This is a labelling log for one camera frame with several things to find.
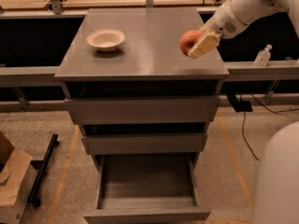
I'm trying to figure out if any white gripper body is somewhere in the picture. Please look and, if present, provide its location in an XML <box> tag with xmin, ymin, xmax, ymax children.
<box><xmin>210</xmin><ymin>1</ymin><xmax>247</xmax><ymax>39</ymax></box>

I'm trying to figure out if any red apple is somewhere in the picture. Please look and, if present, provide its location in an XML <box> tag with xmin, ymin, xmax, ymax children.
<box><xmin>179</xmin><ymin>30</ymin><xmax>202</xmax><ymax>55</ymax></box>

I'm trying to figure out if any grey metal rail shelf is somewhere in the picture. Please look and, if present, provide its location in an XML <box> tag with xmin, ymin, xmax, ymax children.
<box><xmin>0</xmin><ymin>60</ymin><xmax>299</xmax><ymax>88</ymax></box>

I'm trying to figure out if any clear sanitizer pump bottle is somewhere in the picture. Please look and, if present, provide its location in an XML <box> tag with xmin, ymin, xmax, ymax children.
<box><xmin>254</xmin><ymin>44</ymin><xmax>272</xmax><ymax>67</ymax></box>

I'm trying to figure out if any grey open bottom drawer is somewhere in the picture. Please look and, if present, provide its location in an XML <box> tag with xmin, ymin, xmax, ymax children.
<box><xmin>83</xmin><ymin>153</ymin><xmax>210</xmax><ymax>224</ymax></box>

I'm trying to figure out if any white paper bowl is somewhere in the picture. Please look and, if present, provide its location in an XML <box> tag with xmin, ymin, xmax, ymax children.
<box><xmin>87</xmin><ymin>29</ymin><xmax>125</xmax><ymax>52</ymax></box>

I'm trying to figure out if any black metal bar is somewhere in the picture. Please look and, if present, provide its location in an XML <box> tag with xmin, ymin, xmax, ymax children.
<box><xmin>27</xmin><ymin>133</ymin><xmax>60</xmax><ymax>208</ymax></box>

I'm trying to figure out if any brown cardboard box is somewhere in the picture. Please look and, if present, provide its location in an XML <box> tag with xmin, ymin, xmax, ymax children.
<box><xmin>0</xmin><ymin>133</ymin><xmax>37</xmax><ymax>224</ymax></box>

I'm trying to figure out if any grey top drawer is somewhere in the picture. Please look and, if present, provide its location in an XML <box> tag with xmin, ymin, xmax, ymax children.
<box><xmin>64</xmin><ymin>96</ymin><xmax>219</xmax><ymax>124</ymax></box>

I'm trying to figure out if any black floor power box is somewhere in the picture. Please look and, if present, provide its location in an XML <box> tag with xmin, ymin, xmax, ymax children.
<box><xmin>226</xmin><ymin>93</ymin><xmax>253</xmax><ymax>113</ymax></box>

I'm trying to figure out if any grey middle drawer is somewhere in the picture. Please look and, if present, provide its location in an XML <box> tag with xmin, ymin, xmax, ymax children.
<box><xmin>82</xmin><ymin>133</ymin><xmax>207</xmax><ymax>155</ymax></box>

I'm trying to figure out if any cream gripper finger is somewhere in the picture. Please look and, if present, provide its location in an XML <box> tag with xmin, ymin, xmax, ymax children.
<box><xmin>198</xmin><ymin>18</ymin><xmax>214</xmax><ymax>35</ymax></box>
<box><xmin>188</xmin><ymin>32</ymin><xmax>221</xmax><ymax>59</ymax></box>

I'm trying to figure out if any black floor cable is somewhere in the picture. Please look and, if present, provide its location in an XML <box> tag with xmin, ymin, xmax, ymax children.
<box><xmin>240</xmin><ymin>93</ymin><xmax>299</xmax><ymax>161</ymax></box>

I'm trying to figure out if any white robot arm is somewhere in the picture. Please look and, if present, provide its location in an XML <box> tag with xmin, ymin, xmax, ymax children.
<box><xmin>180</xmin><ymin>0</ymin><xmax>299</xmax><ymax>224</ymax></box>

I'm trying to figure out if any grey drawer cabinet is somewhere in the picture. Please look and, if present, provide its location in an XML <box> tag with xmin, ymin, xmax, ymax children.
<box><xmin>54</xmin><ymin>7</ymin><xmax>230</xmax><ymax>170</ymax></box>

